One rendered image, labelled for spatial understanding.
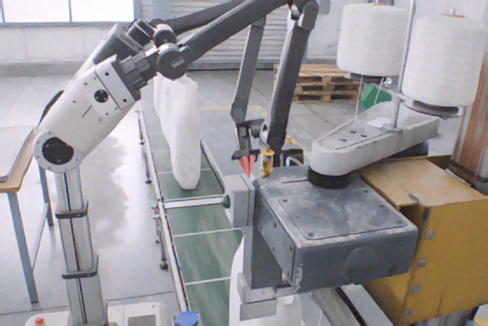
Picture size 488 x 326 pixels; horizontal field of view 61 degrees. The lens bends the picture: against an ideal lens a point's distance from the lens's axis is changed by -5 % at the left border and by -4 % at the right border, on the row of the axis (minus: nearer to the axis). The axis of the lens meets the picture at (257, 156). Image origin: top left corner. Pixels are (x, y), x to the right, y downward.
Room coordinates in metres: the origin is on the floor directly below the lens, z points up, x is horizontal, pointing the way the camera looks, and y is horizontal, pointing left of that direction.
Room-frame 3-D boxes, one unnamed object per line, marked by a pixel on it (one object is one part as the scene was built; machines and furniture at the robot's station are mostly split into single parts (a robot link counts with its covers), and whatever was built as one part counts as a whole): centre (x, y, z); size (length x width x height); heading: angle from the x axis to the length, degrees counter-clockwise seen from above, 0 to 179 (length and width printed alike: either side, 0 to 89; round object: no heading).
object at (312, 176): (0.83, -0.15, 1.35); 0.09 x 0.09 x 0.03
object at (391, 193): (0.84, -0.27, 1.26); 0.22 x 0.05 x 0.16; 19
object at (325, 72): (6.81, -0.87, 0.36); 1.20 x 0.82 x 0.14; 105
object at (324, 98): (6.83, -0.88, 0.07); 1.20 x 0.82 x 0.14; 107
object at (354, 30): (1.07, -0.27, 1.61); 0.17 x 0.17 x 0.17
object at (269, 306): (0.84, -0.02, 0.98); 0.09 x 0.05 x 0.05; 109
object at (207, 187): (3.49, 0.73, 0.34); 2.21 x 0.39 x 0.09; 19
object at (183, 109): (2.80, 0.51, 0.74); 0.47 x 0.22 x 0.72; 17
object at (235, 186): (0.81, 0.03, 1.29); 0.08 x 0.05 x 0.09; 19
